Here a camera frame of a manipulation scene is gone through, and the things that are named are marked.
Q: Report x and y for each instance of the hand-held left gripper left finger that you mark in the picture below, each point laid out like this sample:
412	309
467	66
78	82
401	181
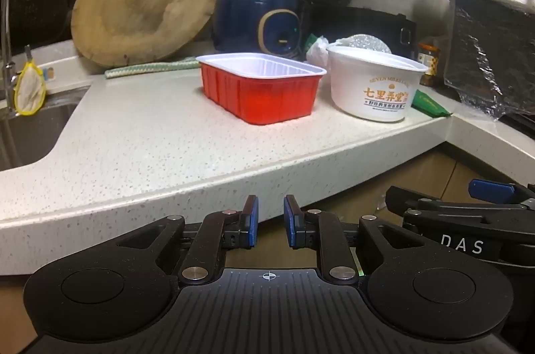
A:
252	221

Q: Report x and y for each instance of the metal faucet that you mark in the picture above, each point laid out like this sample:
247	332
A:
6	44

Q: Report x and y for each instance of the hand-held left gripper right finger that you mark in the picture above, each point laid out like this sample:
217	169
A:
289	221

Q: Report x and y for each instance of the glass jar of pickles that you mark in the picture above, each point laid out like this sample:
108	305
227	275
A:
428	63

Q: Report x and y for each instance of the green striped cloth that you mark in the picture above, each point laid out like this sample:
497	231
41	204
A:
146	68

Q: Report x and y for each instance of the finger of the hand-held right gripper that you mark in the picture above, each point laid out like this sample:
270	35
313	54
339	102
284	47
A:
491	191
401	197

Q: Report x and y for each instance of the green snack packet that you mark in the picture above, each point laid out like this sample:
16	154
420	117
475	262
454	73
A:
311	40
430	103

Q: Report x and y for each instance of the translucent plastic bag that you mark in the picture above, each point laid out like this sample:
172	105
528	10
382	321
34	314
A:
318	52

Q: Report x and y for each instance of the blue rice cooker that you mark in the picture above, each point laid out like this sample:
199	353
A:
242	19

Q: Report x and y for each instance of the red plastic food container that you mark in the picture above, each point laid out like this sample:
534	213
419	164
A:
259	99

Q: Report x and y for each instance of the white paper bowl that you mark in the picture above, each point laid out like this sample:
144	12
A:
368	86

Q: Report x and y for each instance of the steel sink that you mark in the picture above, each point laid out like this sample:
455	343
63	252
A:
25	136

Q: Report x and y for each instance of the black plastic film bag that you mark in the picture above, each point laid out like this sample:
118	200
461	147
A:
493	44

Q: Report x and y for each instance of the round wooden cutting board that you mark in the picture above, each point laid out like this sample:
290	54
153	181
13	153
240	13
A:
142	7

